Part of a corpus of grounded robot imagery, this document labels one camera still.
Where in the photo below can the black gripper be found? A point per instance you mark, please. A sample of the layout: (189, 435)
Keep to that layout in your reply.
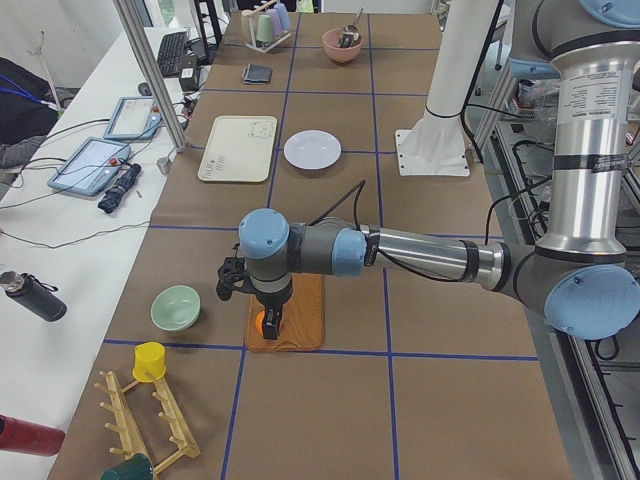
(271, 301)

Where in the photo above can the orange fruit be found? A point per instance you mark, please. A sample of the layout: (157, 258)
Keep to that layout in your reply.
(258, 322)

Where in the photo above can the white plate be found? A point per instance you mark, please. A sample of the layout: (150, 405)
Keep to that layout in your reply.
(312, 150)

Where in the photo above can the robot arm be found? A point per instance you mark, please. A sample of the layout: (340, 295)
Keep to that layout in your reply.
(573, 275)

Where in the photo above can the cream bear tray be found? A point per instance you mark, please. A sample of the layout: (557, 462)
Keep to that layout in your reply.
(239, 149)

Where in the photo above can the wooden cutting board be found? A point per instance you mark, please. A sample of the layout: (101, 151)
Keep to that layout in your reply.
(302, 326)

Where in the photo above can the green ceramic bowl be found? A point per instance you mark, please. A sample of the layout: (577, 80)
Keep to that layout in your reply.
(176, 308)

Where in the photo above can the yellow cup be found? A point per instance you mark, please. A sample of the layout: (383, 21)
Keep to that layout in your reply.
(149, 362)

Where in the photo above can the wooden cup rack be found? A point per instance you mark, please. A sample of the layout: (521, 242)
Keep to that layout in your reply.
(147, 423)

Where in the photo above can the dark green cup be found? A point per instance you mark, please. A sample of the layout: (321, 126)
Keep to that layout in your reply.
(138, 467)

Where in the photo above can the folded navy umbrella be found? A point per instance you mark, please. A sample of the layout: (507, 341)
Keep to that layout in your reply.
(114, 196)

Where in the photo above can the black water bottle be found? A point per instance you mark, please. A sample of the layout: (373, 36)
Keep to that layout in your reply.
(35, 296)

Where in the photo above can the near teach pendant tablet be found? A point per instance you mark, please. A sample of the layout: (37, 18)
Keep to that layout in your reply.
(91, 167)

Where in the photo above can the teach pendant tablet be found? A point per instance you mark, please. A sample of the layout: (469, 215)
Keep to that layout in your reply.
(91, 167)
(134, 118)

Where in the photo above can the far teach pendant tablet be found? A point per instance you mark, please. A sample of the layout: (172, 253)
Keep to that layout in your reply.
(134, 118)

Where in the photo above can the folded grey cloth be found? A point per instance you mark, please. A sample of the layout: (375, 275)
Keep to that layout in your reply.
(257, 74)

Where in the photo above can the computer mouse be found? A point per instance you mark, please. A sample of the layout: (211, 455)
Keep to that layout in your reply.
(144, 89)

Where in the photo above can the red bottle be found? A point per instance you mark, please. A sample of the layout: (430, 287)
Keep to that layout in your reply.
(20, 436)

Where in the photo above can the black keyboard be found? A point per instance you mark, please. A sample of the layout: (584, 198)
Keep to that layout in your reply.
(171, 53)

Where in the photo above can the pink bowl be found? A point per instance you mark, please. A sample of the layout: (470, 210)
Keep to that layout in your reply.
(339, 55)

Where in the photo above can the purple mug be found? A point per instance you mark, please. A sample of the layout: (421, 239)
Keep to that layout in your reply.
(275, 21)

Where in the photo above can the metal scoop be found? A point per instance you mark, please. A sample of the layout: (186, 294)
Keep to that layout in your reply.
(350, 33)

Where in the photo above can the green mug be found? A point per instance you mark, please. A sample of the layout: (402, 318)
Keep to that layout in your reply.
(264, 29)

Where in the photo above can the blue mug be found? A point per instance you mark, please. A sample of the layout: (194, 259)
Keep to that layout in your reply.
(283, 14)

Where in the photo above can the white mug rack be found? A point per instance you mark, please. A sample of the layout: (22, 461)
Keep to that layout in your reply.
(249, 22)

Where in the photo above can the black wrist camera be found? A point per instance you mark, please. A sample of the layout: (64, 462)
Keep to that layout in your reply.
(233, 276)

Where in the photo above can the white camera stand base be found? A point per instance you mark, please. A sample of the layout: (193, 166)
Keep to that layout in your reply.
(435, 146)

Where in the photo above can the aluminium frame post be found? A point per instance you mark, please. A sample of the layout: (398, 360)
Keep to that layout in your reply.
(146, 60)

